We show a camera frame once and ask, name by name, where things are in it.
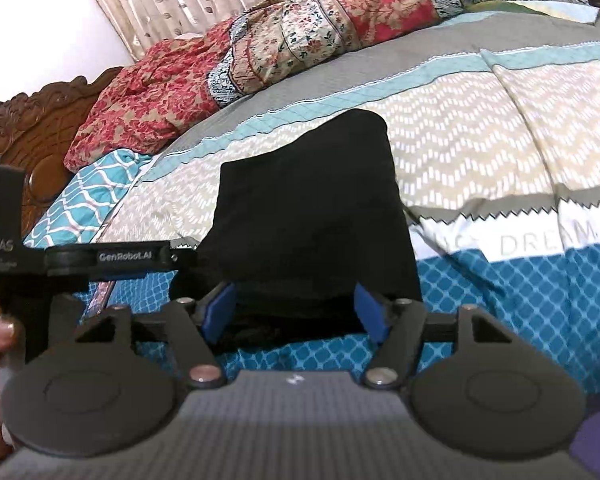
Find patterned bed sheet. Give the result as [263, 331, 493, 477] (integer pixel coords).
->
[22, 0, 600, 411]

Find teal lattice pillow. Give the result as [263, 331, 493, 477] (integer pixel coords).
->
[22, 149, 154, 252]

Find black pants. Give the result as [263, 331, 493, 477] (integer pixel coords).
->
[172, 109, 423, 356]

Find carved wooden headboard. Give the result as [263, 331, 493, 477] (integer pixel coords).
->
[0, 66, 126, 322]

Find red floral cloth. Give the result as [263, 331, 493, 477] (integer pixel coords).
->
[62, 29, 242, 172]

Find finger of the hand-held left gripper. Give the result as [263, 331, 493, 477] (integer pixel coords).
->
[87, 239, 200, 282]

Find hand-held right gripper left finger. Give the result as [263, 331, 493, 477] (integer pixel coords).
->
[75, 281, 237, 388]

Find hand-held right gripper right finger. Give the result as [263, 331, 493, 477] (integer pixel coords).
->
[354, 282, 518, 391]

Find purple clothing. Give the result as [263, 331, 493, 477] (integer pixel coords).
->
[569, 389, 600, 480]

